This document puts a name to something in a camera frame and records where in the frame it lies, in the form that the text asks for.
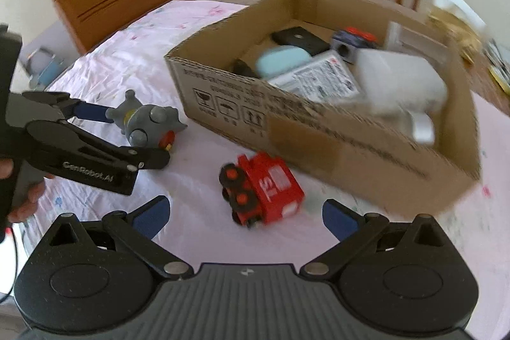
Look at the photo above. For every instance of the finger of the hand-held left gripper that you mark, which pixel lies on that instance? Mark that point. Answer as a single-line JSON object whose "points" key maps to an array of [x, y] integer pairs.
{"points": [[93, 112], [153, 158]]}

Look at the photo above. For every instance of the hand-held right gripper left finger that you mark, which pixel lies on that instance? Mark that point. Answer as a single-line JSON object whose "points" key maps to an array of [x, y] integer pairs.
{"points": [[151, 216]]}

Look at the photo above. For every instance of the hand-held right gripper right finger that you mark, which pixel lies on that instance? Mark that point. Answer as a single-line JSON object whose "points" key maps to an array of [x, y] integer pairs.
{"points": [[338, 216]]}

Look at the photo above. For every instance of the grey dog toy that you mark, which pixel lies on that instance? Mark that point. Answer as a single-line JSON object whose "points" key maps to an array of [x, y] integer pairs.
{"points": [[147, 121]]}

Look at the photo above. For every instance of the cardboard box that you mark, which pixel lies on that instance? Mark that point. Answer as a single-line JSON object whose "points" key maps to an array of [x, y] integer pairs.
{"points": [[358, 152]]}

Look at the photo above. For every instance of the red toy train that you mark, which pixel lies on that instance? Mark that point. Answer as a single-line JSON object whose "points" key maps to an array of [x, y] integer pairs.
{"points": [[275, 184]]}

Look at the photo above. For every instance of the clear plastic jar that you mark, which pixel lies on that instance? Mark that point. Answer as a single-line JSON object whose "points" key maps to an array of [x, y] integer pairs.
{"points": [[398, 85]]}

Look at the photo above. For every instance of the person's left hand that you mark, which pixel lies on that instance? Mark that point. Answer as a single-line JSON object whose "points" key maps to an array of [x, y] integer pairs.
{"points": [[32, 198]]}

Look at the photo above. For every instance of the grey blue object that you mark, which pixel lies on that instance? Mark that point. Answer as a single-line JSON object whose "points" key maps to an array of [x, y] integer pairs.
{"points": [[46, 69]]}

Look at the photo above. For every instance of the printed white packet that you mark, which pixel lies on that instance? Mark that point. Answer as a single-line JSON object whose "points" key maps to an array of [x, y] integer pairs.
{"points": [[322, 79]]}

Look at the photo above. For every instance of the light blue case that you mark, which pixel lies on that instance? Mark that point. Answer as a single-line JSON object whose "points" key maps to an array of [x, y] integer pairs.
{"points": [[279, 61]]}

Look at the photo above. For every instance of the grey red toy block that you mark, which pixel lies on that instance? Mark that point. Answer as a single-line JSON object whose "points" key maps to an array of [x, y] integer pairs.
{"points": [[350, 45]]}

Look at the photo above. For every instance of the black flat case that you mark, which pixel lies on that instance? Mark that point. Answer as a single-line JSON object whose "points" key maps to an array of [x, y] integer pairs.
{"points": [[299, 39]]}

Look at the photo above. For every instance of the gold foil bag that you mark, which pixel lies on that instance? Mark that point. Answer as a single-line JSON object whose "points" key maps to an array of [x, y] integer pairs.
{"points": [[470, 41]]}

